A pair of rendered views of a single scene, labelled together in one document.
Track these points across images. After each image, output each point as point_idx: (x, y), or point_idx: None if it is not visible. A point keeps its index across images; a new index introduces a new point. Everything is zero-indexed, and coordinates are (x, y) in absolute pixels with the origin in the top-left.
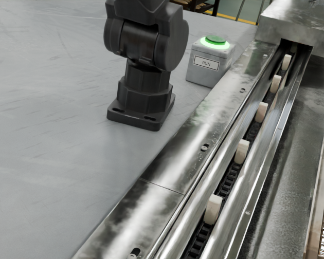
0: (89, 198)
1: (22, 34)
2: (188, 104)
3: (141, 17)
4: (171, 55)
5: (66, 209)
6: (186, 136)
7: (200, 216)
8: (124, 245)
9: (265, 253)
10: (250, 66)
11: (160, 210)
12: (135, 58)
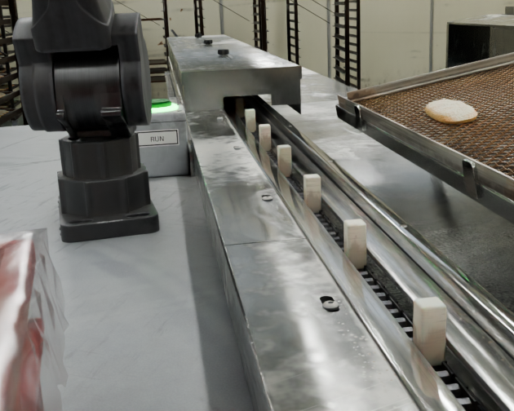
0: (151, 320)
1: None
2: (166, 196)
3: (88, 38)
4: (145, 95)
5: (130, 343)
6: (228, 197)
7: (346, 256)
8: (303, 300)
9: None
10: (214, 130)
11: (299, 258)
12: (86, 119)
